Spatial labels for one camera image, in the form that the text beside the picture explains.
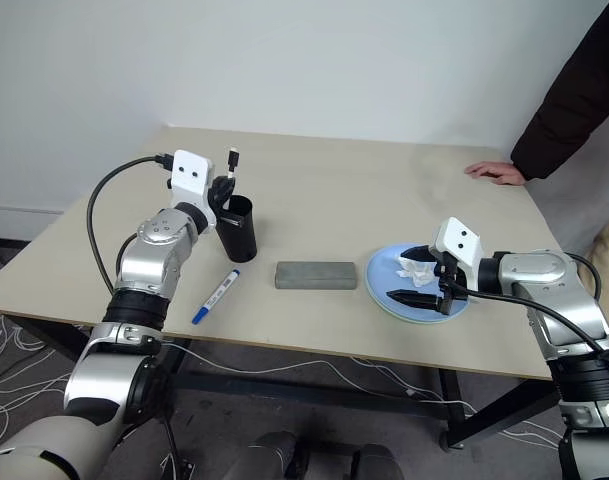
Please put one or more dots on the small black floor object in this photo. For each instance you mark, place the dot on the small black floor object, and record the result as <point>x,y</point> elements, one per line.
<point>181,469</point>

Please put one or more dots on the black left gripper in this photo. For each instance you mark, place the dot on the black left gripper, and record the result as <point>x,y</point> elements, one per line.
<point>215,196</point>

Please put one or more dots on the white tissue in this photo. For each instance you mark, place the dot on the white tissue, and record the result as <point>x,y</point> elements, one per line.
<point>419,274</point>

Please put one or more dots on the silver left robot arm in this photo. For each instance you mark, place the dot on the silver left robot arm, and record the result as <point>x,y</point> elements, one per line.
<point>154,255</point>

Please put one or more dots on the person's bare hand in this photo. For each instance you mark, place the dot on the person's bare hand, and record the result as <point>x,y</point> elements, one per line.
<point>499,171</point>

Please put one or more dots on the blue whiteboard marker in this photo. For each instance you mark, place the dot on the blue whiteboard marker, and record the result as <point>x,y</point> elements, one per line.
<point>216,296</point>

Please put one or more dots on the black metal table frame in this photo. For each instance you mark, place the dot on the black metal table frame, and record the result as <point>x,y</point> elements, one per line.
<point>304,387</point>

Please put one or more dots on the black plastic cup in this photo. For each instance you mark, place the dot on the black plastic cup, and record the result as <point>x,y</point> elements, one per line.
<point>241,240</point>

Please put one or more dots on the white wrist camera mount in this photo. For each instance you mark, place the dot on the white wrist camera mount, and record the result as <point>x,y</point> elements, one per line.
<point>191,175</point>
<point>459,240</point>

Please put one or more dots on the grey glasses case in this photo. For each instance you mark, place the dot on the grey glasses case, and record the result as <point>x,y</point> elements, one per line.
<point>316,276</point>

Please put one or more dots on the white wall baseboard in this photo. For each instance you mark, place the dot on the white wall baseboard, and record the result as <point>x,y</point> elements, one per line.
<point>14,209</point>

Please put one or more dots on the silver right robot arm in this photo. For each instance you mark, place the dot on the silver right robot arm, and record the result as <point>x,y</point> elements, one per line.
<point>539,272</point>

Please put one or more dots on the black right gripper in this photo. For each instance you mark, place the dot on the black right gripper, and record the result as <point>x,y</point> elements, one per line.
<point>449,272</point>

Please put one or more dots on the black whiteboard marker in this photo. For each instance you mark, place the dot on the black whiteboard marker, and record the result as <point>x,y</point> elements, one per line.
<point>234,157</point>

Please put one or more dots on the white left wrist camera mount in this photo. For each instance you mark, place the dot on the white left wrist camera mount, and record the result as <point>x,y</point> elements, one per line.
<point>191,175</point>

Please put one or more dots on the person's black-sleeved arm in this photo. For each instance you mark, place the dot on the person's black-sleeved arm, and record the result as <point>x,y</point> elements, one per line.
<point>569,110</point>

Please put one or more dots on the blue plate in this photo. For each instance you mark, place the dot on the blue plate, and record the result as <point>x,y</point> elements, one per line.
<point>384,272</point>

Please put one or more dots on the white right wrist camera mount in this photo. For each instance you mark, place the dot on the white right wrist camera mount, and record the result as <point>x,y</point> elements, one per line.
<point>459,240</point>

